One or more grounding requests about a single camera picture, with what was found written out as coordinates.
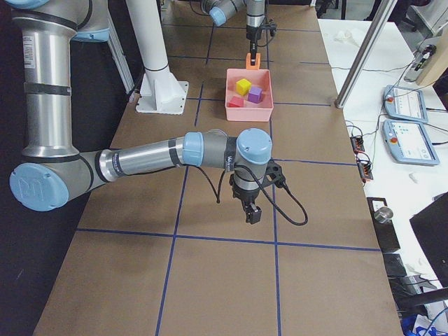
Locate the black box under cup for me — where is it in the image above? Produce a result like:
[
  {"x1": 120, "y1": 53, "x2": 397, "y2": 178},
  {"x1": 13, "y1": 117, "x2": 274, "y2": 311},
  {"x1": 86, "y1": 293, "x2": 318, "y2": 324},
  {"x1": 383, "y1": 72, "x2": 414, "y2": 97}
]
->
[{"x1": 366, "y1": 197, "x2": 400, "y2": 253}]

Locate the pink plastic bin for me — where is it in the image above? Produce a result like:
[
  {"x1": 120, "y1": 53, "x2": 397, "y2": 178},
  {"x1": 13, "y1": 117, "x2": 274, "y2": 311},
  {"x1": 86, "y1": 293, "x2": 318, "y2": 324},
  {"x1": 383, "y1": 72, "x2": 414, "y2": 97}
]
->
[{"x1": 225, "y1": 69, "x2": 274, "y2": 122}]

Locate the orange foam block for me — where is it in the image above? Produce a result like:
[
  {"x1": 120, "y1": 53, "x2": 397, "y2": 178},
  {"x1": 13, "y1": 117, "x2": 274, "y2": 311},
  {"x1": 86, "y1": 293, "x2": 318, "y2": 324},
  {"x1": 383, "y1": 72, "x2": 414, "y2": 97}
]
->
[{"x1": 246, "y1": 52, "x2": 261, "y2": 70}]

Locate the left orange connector block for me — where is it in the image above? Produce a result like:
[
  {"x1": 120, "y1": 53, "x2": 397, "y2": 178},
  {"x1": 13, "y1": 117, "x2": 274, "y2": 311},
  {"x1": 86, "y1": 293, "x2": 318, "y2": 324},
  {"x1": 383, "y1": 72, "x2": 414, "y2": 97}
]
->
[{"x1": 350, "y1": 135, "x2": 365, "y2": 153}]

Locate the metal cup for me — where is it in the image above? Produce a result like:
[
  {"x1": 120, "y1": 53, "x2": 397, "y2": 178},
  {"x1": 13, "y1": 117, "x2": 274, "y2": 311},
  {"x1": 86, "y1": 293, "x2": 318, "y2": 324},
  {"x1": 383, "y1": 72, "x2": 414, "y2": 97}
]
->
[{"x1": 373, "y1": 206, "x2": 393, "y2": 224}]

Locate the near teach pendant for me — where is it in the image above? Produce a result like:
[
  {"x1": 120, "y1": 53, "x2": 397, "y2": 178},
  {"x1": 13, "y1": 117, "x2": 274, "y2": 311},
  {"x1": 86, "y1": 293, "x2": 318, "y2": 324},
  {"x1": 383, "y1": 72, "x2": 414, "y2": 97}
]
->
[{"x1": 382, "y1": 119, "x2": 440, "y2": 167}]

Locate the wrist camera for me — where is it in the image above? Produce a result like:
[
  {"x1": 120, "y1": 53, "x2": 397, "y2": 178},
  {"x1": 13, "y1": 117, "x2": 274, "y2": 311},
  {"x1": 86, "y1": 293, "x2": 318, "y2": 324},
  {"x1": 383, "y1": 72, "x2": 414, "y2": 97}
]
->
[
  {"x1": 262, "y1": 160, "x2": 287, "y2": 189},
  {"x1": 264, "y1": 20, "x2": 277, "y2": 38}
]

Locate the black monitor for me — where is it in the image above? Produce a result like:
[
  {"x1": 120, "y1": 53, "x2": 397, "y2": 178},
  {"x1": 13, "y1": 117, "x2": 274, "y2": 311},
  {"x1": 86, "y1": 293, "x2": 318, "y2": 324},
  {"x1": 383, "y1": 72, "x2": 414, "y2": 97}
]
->
[{"x1": 410, "y1": 198, "x2": 447, "y2": 287}]

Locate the yellow foam block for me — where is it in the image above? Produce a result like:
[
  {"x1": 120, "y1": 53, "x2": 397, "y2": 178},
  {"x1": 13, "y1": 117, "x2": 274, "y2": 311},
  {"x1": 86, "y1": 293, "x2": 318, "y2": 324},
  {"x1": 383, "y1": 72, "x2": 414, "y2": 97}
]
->
[{"x1": 235, "y1": 78, "x2": 252, "y2": 96}]

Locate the purple foam block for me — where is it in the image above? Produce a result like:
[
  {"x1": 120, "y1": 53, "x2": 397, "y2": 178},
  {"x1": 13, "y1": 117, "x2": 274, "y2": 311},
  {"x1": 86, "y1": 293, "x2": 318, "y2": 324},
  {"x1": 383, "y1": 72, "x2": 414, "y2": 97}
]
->
[{"x1": 247, "y1": 87, "x2": 263, "y2": 104}]

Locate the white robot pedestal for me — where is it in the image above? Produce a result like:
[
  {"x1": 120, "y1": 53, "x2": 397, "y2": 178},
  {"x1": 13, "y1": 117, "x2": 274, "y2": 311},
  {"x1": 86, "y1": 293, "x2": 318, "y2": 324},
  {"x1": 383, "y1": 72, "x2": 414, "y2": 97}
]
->
[{"x1": 126, "y1": 0, "x2": 189, "y2": 115}]

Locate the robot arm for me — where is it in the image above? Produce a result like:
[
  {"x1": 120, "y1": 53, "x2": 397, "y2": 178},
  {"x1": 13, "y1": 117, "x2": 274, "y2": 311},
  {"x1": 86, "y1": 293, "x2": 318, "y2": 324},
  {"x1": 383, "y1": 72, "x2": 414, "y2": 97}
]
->
[
  {"x1": 1, "y1": 1, "x2": 244, "y2": 212},
  {"x1": 200, "y1": 0, "x2": 265, "y2": 67}
]

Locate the aluminium frame post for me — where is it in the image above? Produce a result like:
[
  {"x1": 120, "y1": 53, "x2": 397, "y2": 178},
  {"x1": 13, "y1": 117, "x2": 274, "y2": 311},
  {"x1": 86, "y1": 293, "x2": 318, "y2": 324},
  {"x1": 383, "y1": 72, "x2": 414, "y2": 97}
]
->
[{"x1": 335, "y1": 0, "x2": 397, "y2": 109}]

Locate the red foam block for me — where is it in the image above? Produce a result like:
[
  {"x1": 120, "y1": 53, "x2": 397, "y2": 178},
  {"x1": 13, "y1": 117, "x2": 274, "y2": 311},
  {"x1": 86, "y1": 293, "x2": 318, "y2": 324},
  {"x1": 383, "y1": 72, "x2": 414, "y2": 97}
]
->
[{"x1": 228, "y1": 96, "x2": 244, "y2": 108}]

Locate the wooden board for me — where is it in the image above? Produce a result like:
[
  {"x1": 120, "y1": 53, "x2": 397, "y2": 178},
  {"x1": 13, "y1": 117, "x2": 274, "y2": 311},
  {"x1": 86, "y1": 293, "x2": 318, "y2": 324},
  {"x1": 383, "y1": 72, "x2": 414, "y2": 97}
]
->
[{"x1": 416, "y1": 27, "x2": 448, "y2": 86}]

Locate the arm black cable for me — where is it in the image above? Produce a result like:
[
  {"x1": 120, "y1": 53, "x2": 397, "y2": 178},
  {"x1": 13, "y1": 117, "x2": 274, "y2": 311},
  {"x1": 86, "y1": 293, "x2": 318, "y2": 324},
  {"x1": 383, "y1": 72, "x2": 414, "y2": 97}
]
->
[
  {"x1": 260, "y1": 19, "x2": 278, "y2": 46},
  {"x1": 195, "y1": 164, "x2": 309, "y2": 225}
]

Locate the right orange connector block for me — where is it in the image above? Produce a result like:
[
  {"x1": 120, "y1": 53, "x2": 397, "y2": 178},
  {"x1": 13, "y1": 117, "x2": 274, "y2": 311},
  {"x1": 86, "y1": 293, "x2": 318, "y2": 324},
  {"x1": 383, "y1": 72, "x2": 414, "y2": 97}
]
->
[{"x1": 356, "y1": 159, "x2": 373, "y2": 183}]

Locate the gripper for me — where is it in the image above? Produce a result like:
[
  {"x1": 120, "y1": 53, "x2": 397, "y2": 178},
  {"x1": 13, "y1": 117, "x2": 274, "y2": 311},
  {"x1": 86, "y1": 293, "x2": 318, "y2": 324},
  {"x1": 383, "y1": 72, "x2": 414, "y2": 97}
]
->
[
  {"x1": 246, "y1": 15, "x2": 263, "y2": 67},
  {"x1": 230, "y1": 171, "x2": 262, "y2": 224}
]

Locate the orange connector block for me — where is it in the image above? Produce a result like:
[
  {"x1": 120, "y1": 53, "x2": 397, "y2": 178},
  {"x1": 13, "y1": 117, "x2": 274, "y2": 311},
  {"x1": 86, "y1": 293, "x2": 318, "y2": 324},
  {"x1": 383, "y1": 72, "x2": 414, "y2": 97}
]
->
[
  {"x1": 350, "y1": 135, "x2": 365, "y2": 153},
  {"x1": 356, "y1": 159, "x2": 373, "y2": 183}
]

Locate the teach pendant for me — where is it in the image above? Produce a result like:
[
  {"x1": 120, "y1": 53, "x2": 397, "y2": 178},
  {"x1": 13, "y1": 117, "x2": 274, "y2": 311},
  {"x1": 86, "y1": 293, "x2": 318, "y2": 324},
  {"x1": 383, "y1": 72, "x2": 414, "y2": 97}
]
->
[
  {"x1": 383, "y1": 85, "x2": 428, "y2": 123},
  {"x1": 382, "y1": 119, "x2": 440, "y2": 167}
]

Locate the far teach pendant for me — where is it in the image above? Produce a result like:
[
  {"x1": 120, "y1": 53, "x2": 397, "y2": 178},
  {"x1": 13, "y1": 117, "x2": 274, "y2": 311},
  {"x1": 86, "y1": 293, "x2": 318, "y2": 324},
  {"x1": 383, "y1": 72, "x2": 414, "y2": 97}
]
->
[{"x1": 383, "y1": 85, "x2": 428, "y2": 123}]

